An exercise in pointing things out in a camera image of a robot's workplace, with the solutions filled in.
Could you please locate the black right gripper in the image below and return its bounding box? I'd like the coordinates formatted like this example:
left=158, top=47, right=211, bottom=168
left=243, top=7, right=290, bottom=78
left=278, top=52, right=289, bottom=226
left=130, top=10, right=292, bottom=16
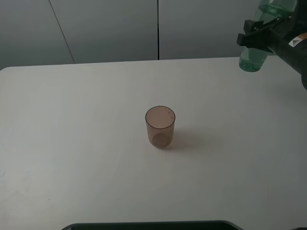
left=237, top=0, right=307, bottom=88

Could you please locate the green transparent water bottle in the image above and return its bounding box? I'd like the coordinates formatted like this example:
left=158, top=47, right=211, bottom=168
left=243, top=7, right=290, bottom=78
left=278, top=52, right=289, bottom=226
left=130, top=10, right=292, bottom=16
left=239, top=0, right=297, bottom=72

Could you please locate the pink translucent plastic cup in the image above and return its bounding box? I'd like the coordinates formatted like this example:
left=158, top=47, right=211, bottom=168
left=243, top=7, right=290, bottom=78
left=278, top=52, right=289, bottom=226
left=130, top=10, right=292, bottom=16
left=145, top=106, right=176, bottom=149

